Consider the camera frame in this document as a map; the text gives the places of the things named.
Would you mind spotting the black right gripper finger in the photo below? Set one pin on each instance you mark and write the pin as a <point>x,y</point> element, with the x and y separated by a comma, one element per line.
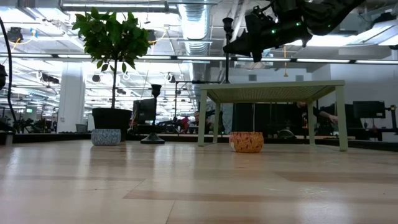
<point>242,46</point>

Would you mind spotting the tall black candlestick holder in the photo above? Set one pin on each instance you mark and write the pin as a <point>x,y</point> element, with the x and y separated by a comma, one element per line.
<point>228,25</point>
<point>152,139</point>

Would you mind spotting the orange patterned candle jar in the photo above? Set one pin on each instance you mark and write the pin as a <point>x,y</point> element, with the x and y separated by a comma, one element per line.
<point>246,142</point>

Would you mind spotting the blue speckled candle jar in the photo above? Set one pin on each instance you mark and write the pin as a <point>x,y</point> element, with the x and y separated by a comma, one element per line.
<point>105,137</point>

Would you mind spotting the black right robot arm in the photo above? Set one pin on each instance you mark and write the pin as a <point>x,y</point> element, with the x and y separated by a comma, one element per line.
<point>326,15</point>

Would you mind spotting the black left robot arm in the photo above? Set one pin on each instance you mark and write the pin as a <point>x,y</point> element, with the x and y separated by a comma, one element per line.
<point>2,77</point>

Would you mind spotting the long ceiling light strip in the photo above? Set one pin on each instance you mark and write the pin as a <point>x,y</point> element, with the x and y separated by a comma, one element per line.
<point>323,60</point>
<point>155,57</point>

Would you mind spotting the small green perforated table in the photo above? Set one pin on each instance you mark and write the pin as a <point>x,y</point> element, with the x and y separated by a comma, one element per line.
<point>270,91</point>

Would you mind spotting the black partition panel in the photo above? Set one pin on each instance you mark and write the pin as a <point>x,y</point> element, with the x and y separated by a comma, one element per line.
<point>245,119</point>

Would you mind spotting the person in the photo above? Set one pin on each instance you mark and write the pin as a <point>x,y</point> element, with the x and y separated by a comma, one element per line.
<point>196,116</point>
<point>185,123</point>
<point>323,115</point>

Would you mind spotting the black computer monitor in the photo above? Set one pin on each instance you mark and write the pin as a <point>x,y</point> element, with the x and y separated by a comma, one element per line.
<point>369,109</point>
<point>144,110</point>

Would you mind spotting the green potted plant black pot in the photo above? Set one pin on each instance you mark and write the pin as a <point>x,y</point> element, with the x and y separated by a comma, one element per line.
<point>112,121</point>

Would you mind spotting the white building column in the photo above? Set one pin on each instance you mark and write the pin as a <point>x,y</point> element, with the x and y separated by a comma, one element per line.
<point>71,99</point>

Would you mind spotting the grey bin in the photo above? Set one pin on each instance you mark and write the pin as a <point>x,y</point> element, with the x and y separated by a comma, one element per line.
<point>81,128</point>

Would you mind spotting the black ceiling spotlight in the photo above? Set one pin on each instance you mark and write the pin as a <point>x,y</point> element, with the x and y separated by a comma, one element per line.
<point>14,34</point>

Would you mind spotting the silver ventilation duct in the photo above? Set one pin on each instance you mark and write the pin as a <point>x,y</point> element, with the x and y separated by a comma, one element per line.
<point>195,25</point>

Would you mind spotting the black aluminium table frame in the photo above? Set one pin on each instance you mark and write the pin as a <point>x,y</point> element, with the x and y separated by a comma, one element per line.
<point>46,137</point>

